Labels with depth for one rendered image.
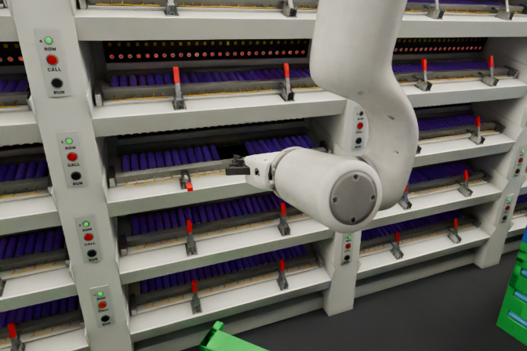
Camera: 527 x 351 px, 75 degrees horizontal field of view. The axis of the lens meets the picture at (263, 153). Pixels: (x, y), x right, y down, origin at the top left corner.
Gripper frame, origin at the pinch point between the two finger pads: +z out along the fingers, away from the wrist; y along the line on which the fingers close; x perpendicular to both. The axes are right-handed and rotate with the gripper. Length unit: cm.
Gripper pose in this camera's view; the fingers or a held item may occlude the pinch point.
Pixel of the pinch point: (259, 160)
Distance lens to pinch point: 66.8
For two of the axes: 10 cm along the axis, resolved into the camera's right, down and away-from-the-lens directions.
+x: -0.7, -9.9, -1.5
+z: -3.4, -1.2, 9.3
